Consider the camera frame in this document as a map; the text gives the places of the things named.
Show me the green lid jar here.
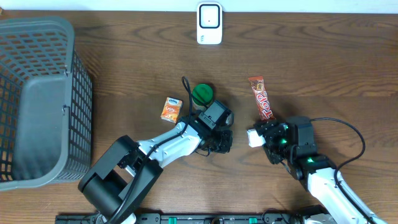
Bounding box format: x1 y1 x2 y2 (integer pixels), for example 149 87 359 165
192 83 214 111

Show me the orange small carton box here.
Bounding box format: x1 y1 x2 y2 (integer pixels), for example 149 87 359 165
160 97 183 123

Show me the orange Top chocolate bar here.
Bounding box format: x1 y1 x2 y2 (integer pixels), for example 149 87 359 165
248 76 275 121

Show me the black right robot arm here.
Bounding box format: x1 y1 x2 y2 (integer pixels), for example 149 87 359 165
247 116 383 223

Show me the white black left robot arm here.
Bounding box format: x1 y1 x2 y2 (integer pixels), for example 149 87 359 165
78 114 233 223

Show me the white barcode scanner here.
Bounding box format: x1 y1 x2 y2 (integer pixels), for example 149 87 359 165
197 2 223 45

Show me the grey plastic mesh basket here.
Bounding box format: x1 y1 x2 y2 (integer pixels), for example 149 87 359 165
1 16 93 191

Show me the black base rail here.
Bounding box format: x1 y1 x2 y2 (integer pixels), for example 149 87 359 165
55 213 335 224

